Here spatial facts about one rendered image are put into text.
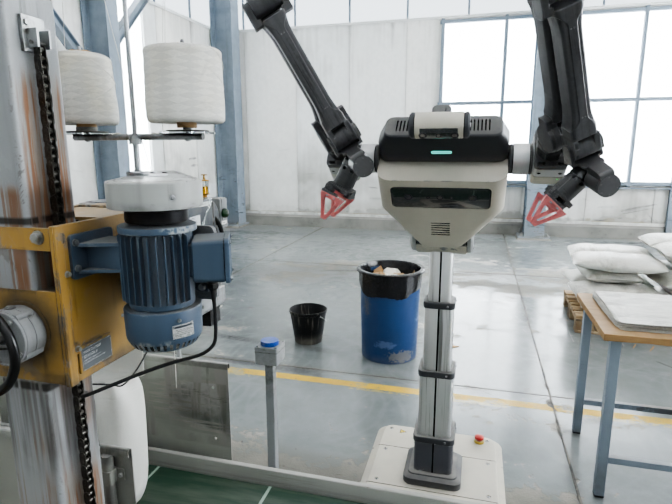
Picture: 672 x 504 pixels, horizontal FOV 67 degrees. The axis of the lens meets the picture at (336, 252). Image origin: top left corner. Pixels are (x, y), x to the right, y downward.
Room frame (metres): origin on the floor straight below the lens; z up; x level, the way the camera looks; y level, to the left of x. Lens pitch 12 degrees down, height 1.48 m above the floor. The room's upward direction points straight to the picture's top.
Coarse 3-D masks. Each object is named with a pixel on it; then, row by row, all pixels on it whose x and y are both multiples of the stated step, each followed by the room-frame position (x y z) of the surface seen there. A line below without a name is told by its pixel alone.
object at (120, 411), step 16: (112, 368) 1.42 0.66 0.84; (128, 368) 1.40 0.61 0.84; (128, 384) 1.42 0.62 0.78; (96, 400) 1.36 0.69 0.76; (112, 400) 1.36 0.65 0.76; (128, 400) 1.40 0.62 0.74; (144, 400) 1.47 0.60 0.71; (96, 416) 1.36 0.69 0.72; (112, 416) 1.36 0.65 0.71; (128, 416) 1.38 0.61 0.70; (144, 416) 1.46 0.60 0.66; (112, 432) 1.36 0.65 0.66; (128, 432) 1.38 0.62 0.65; (144, 432) 1.44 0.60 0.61; (144, 448) 1.43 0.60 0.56; (144, 464) 1.43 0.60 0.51; (144, 480) 1.42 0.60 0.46
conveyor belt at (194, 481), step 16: (160, 480) 1.53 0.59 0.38; (176, 480) 1.53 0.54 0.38; (192, 480) 1.53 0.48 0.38; (208, 480) 1.53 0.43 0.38; (224, 480) 1.53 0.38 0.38; (144, 496) 1.45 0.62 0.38; (160, 496) 1.45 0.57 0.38; (176, 496) 1.45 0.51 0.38; (192, 496) 1.45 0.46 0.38; (208, 496) 1.45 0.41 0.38; (224, 496) 1.45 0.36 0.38; (240, 496) 1.45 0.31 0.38; (256, 496) 1.45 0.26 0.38; (272, 496) 1.45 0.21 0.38; (288, 496) 1.45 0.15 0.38; (304, 496) 1.45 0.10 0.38; (320, 496) 1.45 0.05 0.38
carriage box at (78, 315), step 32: (64, 224) 0.94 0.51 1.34; (96, 224) 1.02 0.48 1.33; (64, 256) 0.93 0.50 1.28; (0, 288) 0.95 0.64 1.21; (64, 288) 0.92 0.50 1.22; (96, 288) 1.00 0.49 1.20; (64, 320) 0.91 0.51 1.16; (96, 320) 1.00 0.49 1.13; (64, 352) 0.91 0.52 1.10; (128, 352) 1.08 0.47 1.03; (64, 384) 0.91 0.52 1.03
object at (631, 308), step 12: (612, 300) 2.27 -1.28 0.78; (624, 300) 2.27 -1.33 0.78; (636, 300) 2.27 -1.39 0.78; (648, 300) 2.27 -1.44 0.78; (660, 300) 2.27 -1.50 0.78; (624, 312) 2.09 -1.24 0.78; (636, 312) 2.09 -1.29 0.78; (648, 312) 2.09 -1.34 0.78; (660, 312) 2.09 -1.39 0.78; (648, 324) 1.94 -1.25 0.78; (660, 324) 1.94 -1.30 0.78
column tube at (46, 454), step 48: (0, 0) 0.93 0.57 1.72; (48, 0) 1.03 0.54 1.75; (0, 48) 0.93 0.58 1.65; (0, 96) 0.93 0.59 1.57; (0, 144) 0.94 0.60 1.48; (0, 192) 0.94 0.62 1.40; (48, 192) 0.98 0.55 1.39; (48, 384) 0.93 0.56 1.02; (48, 432) 0.93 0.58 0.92; (96, 432) 1.04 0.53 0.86; (48, 480) 0.93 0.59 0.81; (96, 480) 1.02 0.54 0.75
